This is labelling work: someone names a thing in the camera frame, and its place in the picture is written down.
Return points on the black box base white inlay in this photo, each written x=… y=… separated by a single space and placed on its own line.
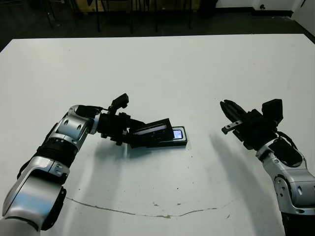
x=172 y=144

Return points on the black box lid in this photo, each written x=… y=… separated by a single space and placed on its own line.
x=152 y=132

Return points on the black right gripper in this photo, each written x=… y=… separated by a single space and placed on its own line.
x=256 y=130

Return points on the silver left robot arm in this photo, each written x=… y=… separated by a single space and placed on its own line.
x=71 y=125

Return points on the small round black wall fixture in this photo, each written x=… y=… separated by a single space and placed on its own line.
x=262 y=7

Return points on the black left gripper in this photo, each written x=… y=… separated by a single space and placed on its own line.
x=113 y=125

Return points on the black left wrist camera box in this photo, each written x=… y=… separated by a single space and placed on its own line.
x=120 y=100

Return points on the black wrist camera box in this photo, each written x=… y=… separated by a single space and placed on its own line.
x=273 y=110
x=120 y=100

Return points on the black waste bin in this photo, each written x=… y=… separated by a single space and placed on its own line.
x=208 y=8

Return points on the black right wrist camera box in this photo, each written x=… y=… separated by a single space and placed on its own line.
x=273 y=110

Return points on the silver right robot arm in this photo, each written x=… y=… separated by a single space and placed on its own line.
x=290 y=177

